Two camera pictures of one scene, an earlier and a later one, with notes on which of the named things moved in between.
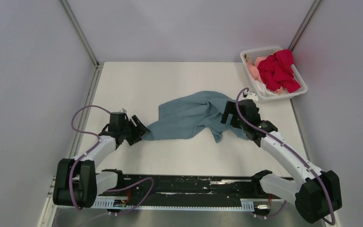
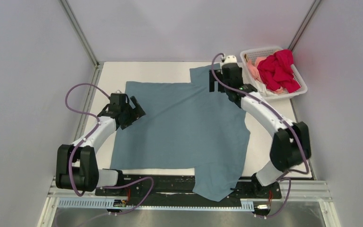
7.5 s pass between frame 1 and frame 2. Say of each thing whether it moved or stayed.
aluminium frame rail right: stayed
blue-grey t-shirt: moved
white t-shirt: stayed
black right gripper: moved
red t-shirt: stayed
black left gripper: moved
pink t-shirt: stayed
